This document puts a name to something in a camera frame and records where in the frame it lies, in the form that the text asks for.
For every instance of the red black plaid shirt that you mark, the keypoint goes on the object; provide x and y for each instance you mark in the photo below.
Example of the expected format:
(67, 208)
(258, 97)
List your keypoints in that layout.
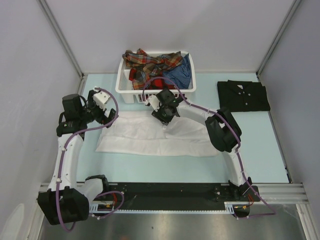
(157, 84)

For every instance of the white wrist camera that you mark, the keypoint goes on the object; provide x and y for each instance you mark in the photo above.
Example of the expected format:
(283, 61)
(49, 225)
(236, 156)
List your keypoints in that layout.
(152, 101)
(100, 97)

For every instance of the folded black shirt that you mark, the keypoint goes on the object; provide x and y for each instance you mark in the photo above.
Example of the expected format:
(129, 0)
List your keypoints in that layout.
(243, 96)

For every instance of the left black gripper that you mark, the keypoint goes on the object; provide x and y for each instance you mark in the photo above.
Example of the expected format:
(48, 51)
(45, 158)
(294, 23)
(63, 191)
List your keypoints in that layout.
(103, 118)

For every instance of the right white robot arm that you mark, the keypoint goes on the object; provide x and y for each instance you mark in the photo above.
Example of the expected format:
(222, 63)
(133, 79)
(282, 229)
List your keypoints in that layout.
(223, 131)

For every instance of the white long sleeve shirt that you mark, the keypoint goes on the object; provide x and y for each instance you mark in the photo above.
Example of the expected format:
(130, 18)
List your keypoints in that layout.
(139, 133)

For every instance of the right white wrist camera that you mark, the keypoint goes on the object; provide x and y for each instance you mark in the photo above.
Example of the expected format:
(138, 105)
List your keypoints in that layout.
(152, 101)

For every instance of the brown plaid shirt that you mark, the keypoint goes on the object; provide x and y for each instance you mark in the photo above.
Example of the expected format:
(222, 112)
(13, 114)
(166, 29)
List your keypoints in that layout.
(143, 66)

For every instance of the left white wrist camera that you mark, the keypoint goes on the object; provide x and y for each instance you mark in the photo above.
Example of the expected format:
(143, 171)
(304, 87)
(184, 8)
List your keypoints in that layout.
(100, 97)

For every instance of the white plastic laundry basket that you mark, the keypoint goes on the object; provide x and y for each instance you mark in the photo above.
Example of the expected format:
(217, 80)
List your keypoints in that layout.
(125, 87)

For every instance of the blue checked shirt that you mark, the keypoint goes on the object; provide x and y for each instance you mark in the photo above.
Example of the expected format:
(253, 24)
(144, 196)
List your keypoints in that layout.
(180, 75)

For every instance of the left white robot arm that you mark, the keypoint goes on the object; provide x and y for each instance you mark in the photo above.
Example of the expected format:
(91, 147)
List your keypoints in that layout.
(64, 201)

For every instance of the aluminium frame rail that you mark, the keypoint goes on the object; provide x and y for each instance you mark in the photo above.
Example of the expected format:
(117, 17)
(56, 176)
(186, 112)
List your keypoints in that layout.
(283, 193)

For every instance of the aluminium corner post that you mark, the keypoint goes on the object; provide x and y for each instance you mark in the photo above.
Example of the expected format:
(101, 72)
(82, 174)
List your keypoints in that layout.
(49, 15)
(278, 36)

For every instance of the left aluminium corner post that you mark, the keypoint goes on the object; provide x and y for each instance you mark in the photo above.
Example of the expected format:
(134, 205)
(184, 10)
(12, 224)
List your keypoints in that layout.
(49, 15)

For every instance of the right aluminium corner post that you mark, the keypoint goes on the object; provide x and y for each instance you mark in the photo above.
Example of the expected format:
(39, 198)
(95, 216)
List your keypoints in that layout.
(278, 36)

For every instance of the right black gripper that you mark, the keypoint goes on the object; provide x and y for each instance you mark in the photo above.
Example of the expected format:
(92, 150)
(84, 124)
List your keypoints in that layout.
(157, 115)

